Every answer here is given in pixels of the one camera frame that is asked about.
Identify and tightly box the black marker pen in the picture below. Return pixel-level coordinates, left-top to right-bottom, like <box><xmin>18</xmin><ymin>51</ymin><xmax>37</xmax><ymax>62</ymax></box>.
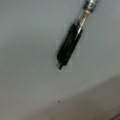
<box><xmin>57</xmin><ymin>0</ymin><xmax>99</xmax><ymax>70</ymax></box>

